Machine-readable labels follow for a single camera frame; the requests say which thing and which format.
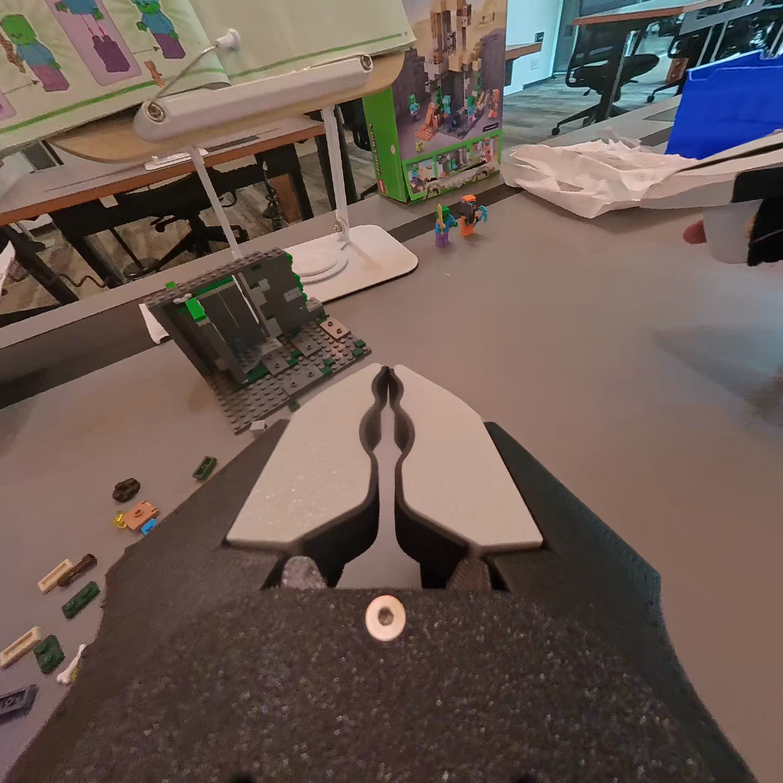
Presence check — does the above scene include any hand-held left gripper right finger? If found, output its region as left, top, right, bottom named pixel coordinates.
left=391, top=363, right=544, bottom=589

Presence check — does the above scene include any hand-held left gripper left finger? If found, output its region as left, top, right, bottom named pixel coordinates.
left=225, top=363, right=390, bottom=589

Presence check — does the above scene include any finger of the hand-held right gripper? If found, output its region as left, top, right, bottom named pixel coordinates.
left=672, top=130, right=783, bottom=166
left=638, top=141, right=783, bottom=212

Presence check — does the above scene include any small orange grey brick model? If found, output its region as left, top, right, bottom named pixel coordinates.
left=457, top=193, right=491, bottom=240

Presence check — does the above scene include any blue plastic bin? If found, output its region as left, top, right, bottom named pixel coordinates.
left=665, top=49, right=783, bottom=160

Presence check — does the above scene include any black office chair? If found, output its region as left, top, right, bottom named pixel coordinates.
left=648, top=18, right=729, bottom=102
left=553, top=27, right=659, bottom=137
left=113, top=174, right=252, bottom=283

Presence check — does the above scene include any white crumpled paper bag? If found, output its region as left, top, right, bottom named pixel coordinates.
left=501, top=137, right=702, bottom=220

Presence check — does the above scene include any grey brick building model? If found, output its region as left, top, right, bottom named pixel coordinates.
left=142, top=248, right=373, bottom=437

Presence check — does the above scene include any wooden top office table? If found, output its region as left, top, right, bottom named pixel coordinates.
left=0, top=116, right=363, bottom=307
left=571, top=0, right=783, bottom=118

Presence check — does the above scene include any scatter of small loose bricks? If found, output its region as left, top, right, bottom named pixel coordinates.
left=0, top=455, right=220, bottom=726

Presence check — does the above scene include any white rounded board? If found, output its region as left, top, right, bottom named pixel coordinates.
left=284, top=224, right=420, bottom=304

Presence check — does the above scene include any brick set cardboard box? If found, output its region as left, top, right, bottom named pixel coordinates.
left=361, top=0, right=509, bottom=204

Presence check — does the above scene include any open instruction booklet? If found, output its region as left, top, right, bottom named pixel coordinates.
left=0, top=0, right=417, bottom=154

